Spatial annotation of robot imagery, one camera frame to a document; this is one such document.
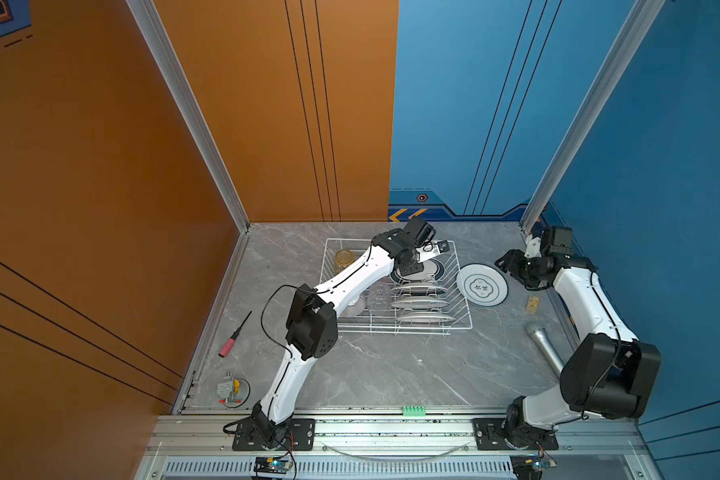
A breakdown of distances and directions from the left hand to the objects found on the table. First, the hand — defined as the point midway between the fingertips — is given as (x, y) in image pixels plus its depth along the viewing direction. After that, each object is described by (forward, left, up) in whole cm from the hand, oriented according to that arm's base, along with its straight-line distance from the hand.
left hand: (412, 251), depth 91 cm
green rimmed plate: (-1, -26, -16) cm, 30 cm away
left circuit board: (-52, +36, -18) cm, 66 cm away
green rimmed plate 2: (-3, -7, -6) cm, 9 cm away
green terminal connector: (-41, +1, -16) cm, 44 cm away
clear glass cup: (-13, +10, -6) cm, 17 cm away
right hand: (-5, -26, +1) cm, 26 cm away
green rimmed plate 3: (-7, -2, -11) cm, 13 cm away
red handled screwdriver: (-24, +55, -16) cm, 62 cm away
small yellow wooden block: (-9, -40, -15) cm, 44 cm away
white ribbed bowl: (-13, +16, -12) cm, 24 cm away
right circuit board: (-52, -25, -16) cm, 60 cm away
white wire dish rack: (-16, +8, -15) cm, 23 cm away
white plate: (-13, -2, -8) cm, 16 cm away
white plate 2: (-17, -3, -10) cm, 20 cm away
